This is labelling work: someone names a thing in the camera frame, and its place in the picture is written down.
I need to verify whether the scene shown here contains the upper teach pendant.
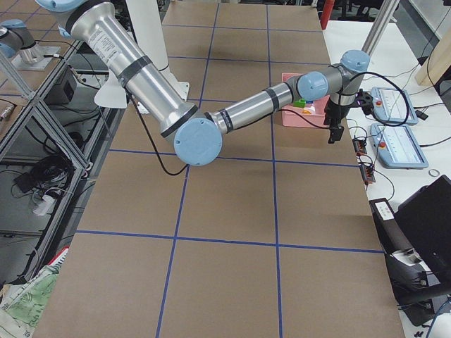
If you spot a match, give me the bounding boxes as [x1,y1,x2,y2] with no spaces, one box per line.
[371,87,418,125]

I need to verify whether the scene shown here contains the black device with label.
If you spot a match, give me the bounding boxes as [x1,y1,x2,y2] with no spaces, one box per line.
[369,198,450,326]

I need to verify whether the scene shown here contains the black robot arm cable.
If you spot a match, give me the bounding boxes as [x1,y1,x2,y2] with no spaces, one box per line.
[132,96,191,177]

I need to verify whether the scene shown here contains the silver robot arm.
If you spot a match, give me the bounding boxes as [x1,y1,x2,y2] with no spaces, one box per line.
[38,1,370,166]
[1,19,61,71]

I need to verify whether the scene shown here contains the lower teach pendant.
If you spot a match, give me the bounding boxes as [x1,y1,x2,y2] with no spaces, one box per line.
[370,123,428,169]

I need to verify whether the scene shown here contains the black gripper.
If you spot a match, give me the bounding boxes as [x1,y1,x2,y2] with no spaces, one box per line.
[323,94,349,144]

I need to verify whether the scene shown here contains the teach pendant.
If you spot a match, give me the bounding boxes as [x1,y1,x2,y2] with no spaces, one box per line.
[371,87,418,125]
[370,123,428,169]

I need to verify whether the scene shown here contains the pink plastic box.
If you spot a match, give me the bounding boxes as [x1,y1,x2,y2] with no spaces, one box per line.
[280,84,329,128]

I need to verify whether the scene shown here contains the green patterned cloth bag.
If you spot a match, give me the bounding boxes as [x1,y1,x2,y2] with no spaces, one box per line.
[1,265,60,337]

